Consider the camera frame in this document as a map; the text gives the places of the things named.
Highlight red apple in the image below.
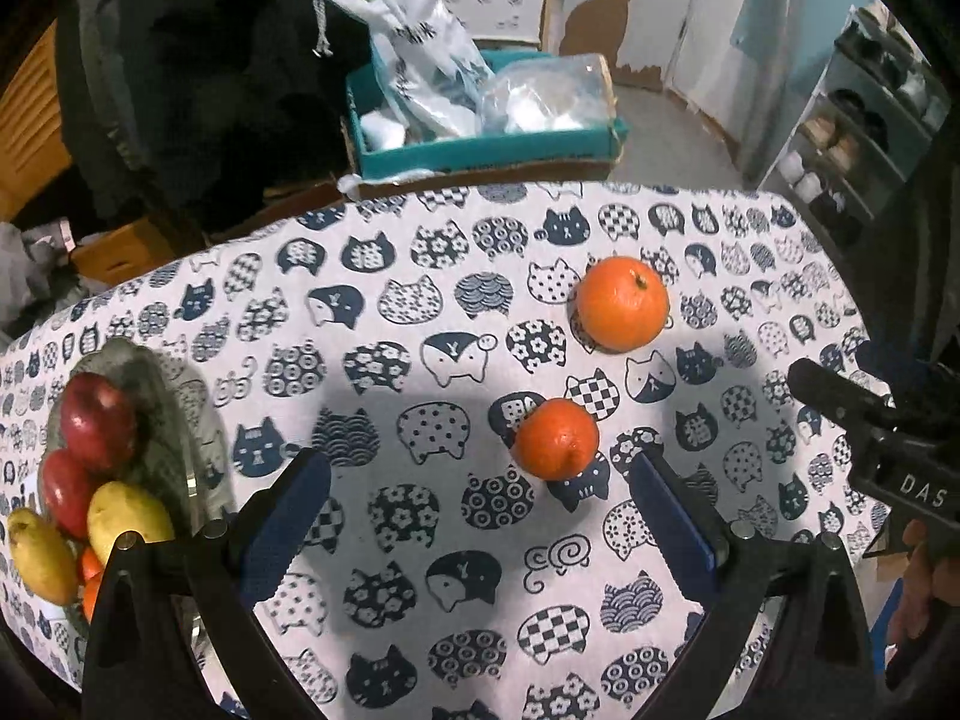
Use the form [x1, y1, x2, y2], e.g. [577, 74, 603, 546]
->
[60, 373, 140, 473]
[39, 450, 98, 539]

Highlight clear plastic bag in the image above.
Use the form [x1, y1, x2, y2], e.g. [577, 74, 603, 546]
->
[472, 54, 617, 134]

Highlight white plastic packet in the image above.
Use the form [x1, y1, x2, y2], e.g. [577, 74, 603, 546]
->
[360, 111, 410, 151]

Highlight white printed plastic bag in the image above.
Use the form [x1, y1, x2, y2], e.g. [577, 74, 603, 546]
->
[283, 0, 496, 143]

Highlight rows of shoes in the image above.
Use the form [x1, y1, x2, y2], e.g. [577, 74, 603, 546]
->
[780, 7, 938, 241]

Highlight clear glass plate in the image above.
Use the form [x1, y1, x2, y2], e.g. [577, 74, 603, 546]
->
[30, 337, 226, 646]

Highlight white door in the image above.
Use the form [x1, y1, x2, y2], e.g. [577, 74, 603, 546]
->
[671, 0, 781, 132]

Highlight person's right hand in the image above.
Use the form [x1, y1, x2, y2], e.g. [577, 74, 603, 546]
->
[885, 517, 960, 691]

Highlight dark hanging clothes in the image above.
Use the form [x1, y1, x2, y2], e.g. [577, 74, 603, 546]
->
[56, 0, 376, 241]

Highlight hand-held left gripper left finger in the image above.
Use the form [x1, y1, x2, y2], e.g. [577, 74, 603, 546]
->
[79, 448, 332, 720]

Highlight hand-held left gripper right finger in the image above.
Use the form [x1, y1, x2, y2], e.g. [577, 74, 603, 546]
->
[628, 446, 878, 720]

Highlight wooden crate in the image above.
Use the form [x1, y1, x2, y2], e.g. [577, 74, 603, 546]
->
[71, 214, 181, 286]

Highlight yellow pear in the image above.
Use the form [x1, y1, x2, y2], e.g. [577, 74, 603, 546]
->
[86, 481, 175, 563]

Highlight teal cardboard box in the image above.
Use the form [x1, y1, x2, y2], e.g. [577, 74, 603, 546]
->
[341, 49, 629, 200]

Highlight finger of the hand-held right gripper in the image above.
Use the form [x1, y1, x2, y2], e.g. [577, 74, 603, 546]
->
[786, 341, 908, 436]

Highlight white shoe rack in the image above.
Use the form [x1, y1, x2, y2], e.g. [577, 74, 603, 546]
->
[757, 4, 946, 241]

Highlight wooden furniture panel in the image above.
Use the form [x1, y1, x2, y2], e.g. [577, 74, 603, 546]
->
[0, 37, 76, 222]

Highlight cat print tablecloth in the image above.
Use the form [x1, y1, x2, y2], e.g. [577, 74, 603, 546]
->
[0, 181, 901, 720]

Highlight grey clothing pile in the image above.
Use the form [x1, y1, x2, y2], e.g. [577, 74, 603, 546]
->
[0, 221, 106, 338]

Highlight green pear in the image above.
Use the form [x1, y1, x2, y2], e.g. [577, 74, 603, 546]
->
[7, 508, 80, 607]

